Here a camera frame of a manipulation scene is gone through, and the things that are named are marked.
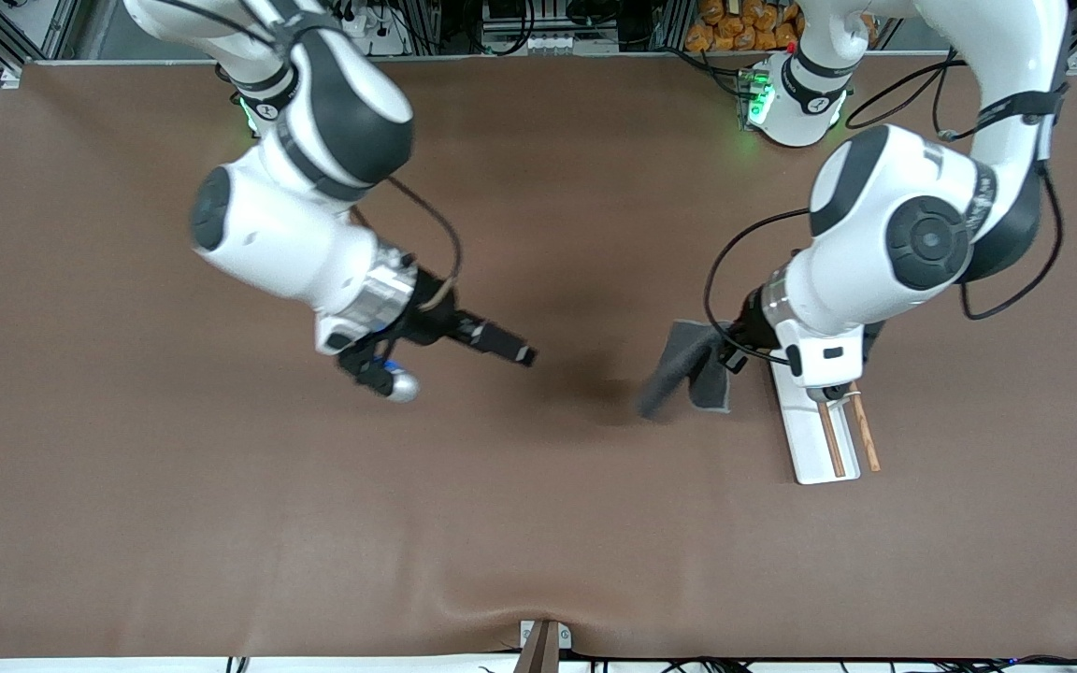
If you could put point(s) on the brown table mat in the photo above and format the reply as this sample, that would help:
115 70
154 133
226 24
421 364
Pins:
221 467

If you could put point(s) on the grey camera mount pole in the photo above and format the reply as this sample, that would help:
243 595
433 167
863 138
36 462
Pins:
543 650

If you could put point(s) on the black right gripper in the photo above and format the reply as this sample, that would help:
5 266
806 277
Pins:
434 318

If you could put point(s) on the dark grey towel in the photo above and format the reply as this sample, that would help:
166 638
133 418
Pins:
683 369

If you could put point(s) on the aluminium frame post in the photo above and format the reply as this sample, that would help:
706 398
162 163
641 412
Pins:
426 23
671 23

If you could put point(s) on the white power strip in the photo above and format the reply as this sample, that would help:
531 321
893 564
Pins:
375 33

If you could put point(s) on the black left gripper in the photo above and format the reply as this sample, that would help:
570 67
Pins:
750 324

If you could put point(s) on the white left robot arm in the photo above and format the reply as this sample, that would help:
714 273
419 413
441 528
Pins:
838 280

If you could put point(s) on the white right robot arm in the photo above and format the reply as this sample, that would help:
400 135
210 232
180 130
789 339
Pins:
277 234

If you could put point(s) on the white rack with wooden rods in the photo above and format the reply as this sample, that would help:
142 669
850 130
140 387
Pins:
805 439

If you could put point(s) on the orange packaged items pile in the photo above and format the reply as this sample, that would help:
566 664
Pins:
744 23

